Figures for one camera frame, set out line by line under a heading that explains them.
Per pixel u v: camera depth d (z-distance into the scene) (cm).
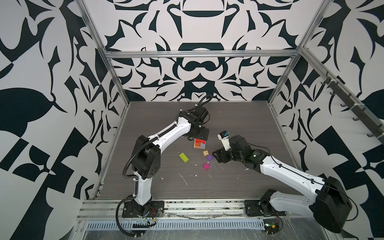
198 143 95
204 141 96
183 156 91
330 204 40
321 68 75
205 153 92
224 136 73
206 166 88
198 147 94
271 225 71
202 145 94
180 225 65
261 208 68
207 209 76
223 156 72
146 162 48
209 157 91
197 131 73
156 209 74
